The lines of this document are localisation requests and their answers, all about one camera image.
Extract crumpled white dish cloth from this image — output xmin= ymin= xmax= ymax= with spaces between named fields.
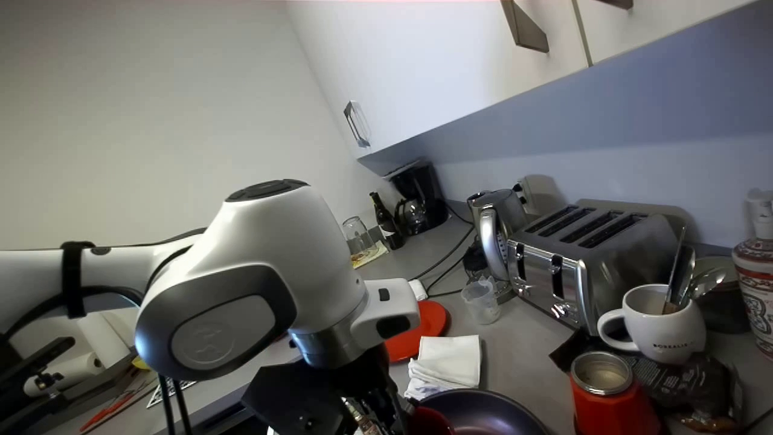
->
xmin=403 ymin=335 xmax=482 ymax=398

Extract small clear measuring cup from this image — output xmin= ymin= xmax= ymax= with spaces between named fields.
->
xmin=461 ymin=280 xmax=499 ymax=325

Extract red moka pot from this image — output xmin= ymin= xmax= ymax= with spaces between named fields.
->
xmin=570 ymin=349 xmax=661 ymax=435

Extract chrome four-slot toaster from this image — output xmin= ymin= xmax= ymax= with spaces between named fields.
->
xmin=506 ymin=201 xmax=691 ymax=335

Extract patterned ceramic jar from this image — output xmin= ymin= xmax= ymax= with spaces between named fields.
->
xmin=732 ymin=236 xmax=773 ymax=355

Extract steel electric kettle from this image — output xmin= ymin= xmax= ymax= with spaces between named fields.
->
xmin=466 ymin=173 xmax=565 ymax=302

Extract white upper cabinets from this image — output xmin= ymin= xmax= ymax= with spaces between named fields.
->
xmin=285 ymin=0 xmax=754 ymax=177

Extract white mug with cutlery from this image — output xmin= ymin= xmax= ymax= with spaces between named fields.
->
xmin=597 ymin=283 xmax=708 ymax=364

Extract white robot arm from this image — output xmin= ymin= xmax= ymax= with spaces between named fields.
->
xmin=0 ymin=179 xmax=418 ymax=435

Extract black coffee machine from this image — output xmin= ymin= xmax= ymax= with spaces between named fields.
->
xmin=390 ymin=162 xmax=449 ymax=236

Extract red plate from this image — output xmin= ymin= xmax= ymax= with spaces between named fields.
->
xmin=385 ymin=299 xmax=449 ymax=364

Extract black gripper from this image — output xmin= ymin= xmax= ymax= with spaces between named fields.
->
xmin=242 ymin=346 xmax=406 ymax=435

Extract dark frying pan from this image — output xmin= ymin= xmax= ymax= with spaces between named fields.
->
xmin=411 ymin=389 xmax=553 ymax=435

